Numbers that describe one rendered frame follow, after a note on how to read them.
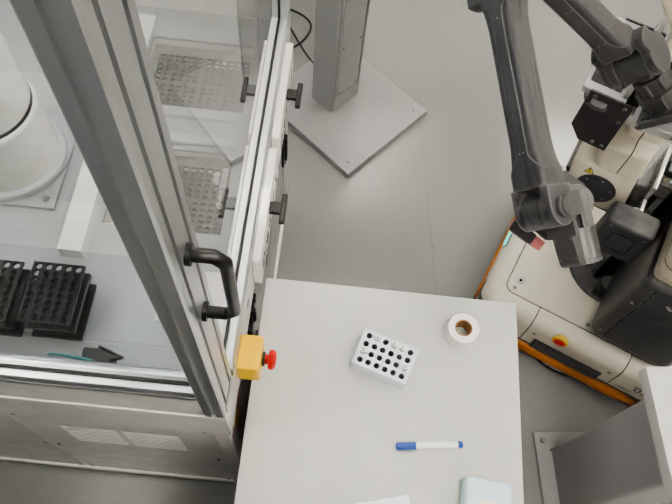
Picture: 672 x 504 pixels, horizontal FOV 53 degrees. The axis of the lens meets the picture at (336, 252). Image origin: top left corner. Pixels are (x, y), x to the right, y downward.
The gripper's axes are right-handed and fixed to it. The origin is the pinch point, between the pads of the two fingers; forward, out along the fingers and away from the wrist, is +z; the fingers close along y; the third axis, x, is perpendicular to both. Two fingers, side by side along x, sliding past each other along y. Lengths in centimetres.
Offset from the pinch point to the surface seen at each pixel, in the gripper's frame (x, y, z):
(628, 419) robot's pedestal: -59, -19, 41
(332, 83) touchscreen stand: 57, 27, 131
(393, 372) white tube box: -0.3, -40.9, 21.3
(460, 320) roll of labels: -6.8, -23.4, 25.1
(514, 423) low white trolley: -27.3, -35.1, 19.0
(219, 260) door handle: 37, -36, -51
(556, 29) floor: -6, 114, 175
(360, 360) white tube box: 6.7, -43.0, 23.5
